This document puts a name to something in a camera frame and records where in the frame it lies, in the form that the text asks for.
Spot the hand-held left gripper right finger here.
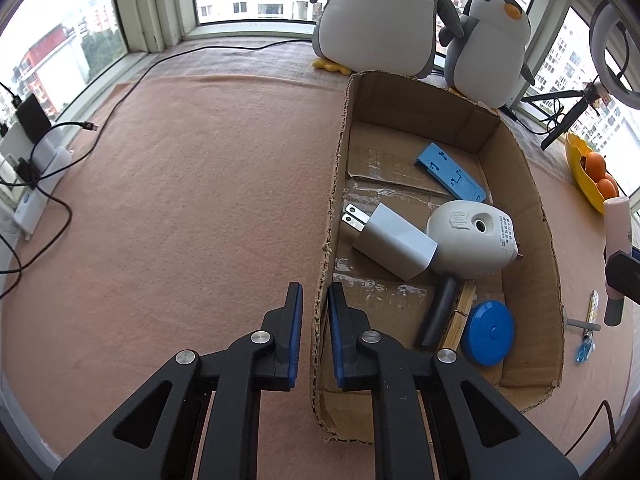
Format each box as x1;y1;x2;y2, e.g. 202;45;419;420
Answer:
327;281;581;480

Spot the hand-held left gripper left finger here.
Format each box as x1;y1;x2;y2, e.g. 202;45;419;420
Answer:
52;281;305;480

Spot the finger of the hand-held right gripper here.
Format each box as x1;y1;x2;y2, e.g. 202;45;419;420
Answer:
604;251;640;306

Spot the pink tool with grey tip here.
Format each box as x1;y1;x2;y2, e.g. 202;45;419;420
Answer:
602;196;633;327

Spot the black cylinder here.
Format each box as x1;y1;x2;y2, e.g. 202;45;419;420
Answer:
414;275;461;352

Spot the wooden clothespin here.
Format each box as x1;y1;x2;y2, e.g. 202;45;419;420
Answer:
439;280;477;351

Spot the brown cardboard box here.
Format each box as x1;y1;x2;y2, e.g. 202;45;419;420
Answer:
310;71;566;445

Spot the blue round lid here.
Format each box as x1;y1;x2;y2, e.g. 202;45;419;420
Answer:
461;301;516;368

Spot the white plug-in vaporizer device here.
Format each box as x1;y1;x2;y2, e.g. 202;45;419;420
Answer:
426;200;526;278

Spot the blue folding phone stand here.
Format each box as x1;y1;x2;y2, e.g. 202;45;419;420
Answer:
413;142;487;204

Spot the yellow plastic bowl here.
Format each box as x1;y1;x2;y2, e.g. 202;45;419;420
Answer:
565;132;621;216

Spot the black tripod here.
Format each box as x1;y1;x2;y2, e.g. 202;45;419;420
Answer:
520;82;601;151

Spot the pink felt mat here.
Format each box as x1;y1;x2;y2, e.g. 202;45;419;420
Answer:
0;75;631;480

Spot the small penguin plush toy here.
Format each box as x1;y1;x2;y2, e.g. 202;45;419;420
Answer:
439;0;536;109

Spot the white power strip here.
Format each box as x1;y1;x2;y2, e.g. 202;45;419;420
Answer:
0;125;76;238

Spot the large penguin plush toy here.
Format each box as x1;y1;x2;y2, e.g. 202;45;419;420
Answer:
307;0;463;79

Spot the black power adapter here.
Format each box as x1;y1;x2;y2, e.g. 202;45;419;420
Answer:
15;93;53;143

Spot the white wall charger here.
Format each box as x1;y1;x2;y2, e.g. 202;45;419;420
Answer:
341;201;440;282

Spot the white ring light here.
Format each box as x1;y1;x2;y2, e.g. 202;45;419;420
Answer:
589;0;640;111

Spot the looped black cable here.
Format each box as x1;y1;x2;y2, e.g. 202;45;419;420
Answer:
0;180;73;301

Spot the black usb cable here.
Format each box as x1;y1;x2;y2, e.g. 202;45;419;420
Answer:
50;120;98;133

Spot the long black cable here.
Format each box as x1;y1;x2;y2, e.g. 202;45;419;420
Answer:
30;37;313;186

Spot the white window frame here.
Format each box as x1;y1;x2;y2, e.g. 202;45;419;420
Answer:
0;0;640;161

